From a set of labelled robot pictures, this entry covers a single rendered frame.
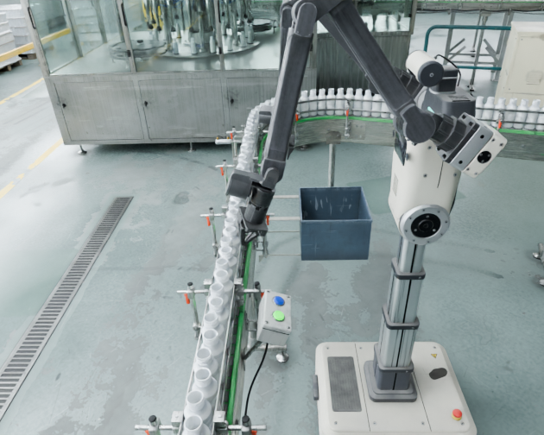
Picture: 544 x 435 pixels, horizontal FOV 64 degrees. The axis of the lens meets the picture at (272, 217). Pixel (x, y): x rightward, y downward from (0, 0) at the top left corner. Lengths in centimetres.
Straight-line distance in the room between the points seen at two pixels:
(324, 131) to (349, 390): 167
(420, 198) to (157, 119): 388
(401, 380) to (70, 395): 169
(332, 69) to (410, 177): 531
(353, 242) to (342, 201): 31
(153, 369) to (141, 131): 306
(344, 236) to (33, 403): 182
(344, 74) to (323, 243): 487
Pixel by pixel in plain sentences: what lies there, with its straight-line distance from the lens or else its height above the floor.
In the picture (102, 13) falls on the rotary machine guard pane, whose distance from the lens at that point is 491.
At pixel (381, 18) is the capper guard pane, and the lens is 663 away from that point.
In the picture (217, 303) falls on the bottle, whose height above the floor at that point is 114.
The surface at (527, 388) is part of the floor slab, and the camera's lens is 275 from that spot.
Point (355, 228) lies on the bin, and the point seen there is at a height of 91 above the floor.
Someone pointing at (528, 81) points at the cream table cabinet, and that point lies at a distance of 529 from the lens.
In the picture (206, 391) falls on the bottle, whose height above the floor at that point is 113.
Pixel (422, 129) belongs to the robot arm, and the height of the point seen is 159.
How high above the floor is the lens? 199
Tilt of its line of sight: 32 degrees down
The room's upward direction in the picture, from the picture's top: 2 degrees counter-clockwise
